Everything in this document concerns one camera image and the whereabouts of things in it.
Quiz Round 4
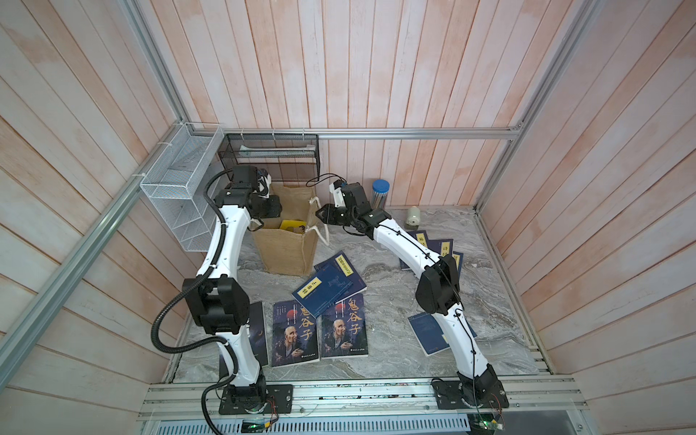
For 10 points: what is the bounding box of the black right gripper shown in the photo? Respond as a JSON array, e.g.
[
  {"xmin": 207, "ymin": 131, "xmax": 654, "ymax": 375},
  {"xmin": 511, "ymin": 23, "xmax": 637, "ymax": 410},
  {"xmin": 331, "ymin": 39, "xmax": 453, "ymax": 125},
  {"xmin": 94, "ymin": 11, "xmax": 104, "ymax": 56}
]
[{"xmin": 314, "ymin": 204, "xmax": 358, "ymax": 228}]

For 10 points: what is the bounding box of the yellow cartoon book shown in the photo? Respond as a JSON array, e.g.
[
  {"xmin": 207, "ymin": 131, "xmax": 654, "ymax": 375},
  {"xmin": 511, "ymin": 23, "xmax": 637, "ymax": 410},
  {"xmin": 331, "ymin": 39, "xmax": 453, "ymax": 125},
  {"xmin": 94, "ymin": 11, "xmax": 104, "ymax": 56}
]
[{"xmin": 279, "ymin": 219, "xmax": 307, "ymax": 234}]

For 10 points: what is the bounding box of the tan canvas bag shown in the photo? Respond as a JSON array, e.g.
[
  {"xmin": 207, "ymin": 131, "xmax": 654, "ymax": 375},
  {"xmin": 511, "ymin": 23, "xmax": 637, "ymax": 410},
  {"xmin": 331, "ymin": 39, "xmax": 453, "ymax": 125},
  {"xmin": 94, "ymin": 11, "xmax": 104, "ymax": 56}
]
[{"xmin": 252, "ymin": 182, "xmax": 328, "ymax": 277}]

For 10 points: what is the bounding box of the navy book pair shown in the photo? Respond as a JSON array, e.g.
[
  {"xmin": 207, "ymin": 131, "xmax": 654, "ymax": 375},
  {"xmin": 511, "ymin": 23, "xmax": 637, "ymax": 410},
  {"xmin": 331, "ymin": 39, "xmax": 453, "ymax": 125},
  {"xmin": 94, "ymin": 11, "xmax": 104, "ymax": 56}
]
[
  {"xmin": 314, "ymin": 250, "xmax": 367, "ymax": 303},
  {"xmin": 292, "ymin": 265, "xmax": 353, "ymax": 317}
]

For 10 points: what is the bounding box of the old man book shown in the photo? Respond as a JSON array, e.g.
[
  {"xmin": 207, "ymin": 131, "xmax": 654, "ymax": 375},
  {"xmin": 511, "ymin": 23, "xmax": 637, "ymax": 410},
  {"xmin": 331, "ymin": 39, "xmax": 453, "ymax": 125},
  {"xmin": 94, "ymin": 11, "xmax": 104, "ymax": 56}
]
[
  {"xmin": 270, "ymin": 301, "xmax": 320, "ymax": 367},
  {"xmin": 319, "ymin": 294, "xmax": 369, "ymax": 358}
]

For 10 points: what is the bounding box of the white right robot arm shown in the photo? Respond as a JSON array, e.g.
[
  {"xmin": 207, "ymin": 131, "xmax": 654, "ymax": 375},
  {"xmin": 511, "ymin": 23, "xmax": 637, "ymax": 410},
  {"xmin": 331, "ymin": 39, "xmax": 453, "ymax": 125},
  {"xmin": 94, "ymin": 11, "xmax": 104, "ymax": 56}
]
[{"xmin": 316, "ymin": 181, "xmax": 504, "ymax": 408}]

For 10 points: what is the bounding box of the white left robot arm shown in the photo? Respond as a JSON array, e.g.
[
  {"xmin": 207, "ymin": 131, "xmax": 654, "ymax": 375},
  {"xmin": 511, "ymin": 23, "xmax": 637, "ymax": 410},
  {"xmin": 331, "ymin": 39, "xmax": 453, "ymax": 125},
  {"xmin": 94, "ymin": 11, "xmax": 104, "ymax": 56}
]
[{"xmin": 182, "ymin": 166, "xmax": 282, "ymax": 388}]

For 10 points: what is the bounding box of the clear pencil tube blue lid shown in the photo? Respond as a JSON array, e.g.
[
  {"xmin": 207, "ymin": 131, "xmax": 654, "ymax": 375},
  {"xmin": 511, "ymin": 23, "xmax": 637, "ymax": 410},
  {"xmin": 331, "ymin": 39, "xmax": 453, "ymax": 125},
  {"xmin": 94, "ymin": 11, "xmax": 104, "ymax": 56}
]
[{"xmin": 372, "ymin": 179, "xmax": 391, "ymax": 210}]

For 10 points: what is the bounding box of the navy book yellow label back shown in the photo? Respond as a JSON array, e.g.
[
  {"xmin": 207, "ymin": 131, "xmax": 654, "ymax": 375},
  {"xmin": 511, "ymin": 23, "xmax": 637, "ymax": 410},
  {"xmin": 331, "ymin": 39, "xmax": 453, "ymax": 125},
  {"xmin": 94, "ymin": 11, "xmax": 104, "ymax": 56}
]
[{"xmin": 400, "ymin": 230, "xmax": 430, "ymax": 270}]

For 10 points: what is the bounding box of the navy book yellow label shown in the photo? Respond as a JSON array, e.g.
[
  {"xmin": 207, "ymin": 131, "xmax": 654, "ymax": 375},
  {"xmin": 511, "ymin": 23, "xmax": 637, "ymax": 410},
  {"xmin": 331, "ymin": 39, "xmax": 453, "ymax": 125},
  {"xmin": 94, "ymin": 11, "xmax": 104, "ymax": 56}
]
[
  {"xmin": 429, "ymin": 239, "xmax": 453, "ymax": 257},
  {"xmin": 400, "ymin": 230, "xmax": 430, "ymax": 270},
  {"xmin": 452, "ymin": 251, "xmax": 463, "ymax": 275}
]

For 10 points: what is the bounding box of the navy book yellow label middle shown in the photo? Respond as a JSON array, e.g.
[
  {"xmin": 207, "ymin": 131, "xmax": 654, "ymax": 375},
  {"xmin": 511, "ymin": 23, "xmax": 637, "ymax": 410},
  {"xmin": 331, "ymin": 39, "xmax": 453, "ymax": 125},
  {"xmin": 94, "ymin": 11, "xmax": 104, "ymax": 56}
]
[{"xmin": 429, "ymin": 239, "xmax": 453, "ymax": 257}]

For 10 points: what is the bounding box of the navy book yellow label right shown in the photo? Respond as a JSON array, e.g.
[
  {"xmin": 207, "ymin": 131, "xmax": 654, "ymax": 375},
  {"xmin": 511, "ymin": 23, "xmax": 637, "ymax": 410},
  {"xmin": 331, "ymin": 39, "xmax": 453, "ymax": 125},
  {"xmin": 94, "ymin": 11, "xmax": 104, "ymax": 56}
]
[{"xmin": 452, "ymin": 251, "xmax": 463, "ymax": 275}]

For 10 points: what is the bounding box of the black wolf book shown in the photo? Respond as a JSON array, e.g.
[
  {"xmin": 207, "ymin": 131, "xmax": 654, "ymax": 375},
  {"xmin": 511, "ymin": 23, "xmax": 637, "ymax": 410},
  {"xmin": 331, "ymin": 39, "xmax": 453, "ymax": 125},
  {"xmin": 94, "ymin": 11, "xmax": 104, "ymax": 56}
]
[{"xmin": 217, "ymin": 302, "xmax": 268, "ymax": 387}]

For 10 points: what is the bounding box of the navy book front right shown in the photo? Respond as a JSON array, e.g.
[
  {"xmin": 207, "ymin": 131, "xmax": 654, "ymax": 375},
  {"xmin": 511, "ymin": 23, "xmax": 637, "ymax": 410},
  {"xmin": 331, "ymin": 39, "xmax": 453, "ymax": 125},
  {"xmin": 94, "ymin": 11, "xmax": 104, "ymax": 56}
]
[{"xmin": 408, "ymin": 313, "xmax": 451, "ymax": 356}]

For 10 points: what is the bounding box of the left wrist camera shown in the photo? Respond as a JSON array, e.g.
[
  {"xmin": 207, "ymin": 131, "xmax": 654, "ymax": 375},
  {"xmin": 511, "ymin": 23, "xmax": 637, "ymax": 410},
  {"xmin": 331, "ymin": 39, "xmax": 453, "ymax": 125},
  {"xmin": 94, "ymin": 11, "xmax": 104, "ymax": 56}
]
[{"xmin": 257, "ymin": 169, "xmax": 272, "ymax": 199}]

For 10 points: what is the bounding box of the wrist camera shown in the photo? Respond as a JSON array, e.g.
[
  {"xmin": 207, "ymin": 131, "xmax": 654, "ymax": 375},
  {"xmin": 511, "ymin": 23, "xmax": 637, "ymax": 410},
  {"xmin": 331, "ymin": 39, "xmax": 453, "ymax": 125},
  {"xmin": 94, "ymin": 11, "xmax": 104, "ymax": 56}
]
[
  {"xmin": 329, "ymin": 181, "xmax": 345, "ymax": 208},
  {"xmin": 257, "ymin": 169, "xmax": 272, "ymax": 199}
]

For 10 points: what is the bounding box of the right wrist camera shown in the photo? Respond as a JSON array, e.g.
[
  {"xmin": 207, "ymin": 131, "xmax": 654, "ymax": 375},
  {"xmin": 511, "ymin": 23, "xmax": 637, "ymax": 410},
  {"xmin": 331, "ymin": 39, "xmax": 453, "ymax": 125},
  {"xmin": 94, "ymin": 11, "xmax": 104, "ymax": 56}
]
[{"xmin": 329, "ymin": 181, "xmax": 345, "ymax": 208}]

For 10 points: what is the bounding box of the black mesh wall basket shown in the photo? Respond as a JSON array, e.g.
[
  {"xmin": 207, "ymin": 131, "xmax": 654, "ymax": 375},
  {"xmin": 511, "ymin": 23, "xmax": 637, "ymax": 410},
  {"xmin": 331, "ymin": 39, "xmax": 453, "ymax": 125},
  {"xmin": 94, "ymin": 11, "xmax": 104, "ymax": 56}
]
[{"xmin": 217, "ymin": 132, "xmax": 321, "ymax": 187}]

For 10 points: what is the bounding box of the white wire mesh shelf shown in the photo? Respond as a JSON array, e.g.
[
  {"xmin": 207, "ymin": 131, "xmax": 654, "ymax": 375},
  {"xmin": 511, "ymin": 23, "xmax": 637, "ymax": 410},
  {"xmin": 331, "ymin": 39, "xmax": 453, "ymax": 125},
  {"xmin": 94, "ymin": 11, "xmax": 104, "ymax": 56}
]
[{"xmin": 141, "ymin": 123, "xmax": 224, "ymax": 253}]

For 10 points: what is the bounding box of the black corrugated cable conduit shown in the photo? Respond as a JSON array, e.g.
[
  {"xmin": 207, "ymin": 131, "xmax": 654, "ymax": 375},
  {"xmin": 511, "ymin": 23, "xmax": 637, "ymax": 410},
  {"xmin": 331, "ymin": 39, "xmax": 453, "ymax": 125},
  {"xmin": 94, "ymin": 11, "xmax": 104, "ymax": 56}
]
[{"xmin": 150, "ymin": 167, "xmax": 240, "ymax": 435}]

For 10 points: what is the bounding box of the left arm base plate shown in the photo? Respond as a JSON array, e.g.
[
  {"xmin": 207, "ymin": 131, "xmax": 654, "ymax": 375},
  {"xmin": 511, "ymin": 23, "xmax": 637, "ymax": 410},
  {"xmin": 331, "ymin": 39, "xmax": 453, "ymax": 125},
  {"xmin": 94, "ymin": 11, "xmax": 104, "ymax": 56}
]
[{"xmin": 219, "ymin": 384, "xmax": 294, "ymax": 416}]

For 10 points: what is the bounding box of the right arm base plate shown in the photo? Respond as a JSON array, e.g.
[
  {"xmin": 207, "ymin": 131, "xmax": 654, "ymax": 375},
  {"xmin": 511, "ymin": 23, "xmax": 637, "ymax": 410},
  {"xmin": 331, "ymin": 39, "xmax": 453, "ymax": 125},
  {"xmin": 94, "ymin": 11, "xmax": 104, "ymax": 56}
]
[{"xmin": 431, "ymin": 377, "xmax": 509, "ymax": 410}]

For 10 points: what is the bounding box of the aluminium front rail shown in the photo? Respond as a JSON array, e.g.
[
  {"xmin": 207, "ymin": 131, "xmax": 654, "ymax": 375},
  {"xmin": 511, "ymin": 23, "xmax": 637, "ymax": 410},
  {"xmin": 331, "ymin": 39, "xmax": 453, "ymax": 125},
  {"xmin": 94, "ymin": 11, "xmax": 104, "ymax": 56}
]
[{"xmin": 137, "ymin": 374, "xmax": 589, "ymax": 422}]

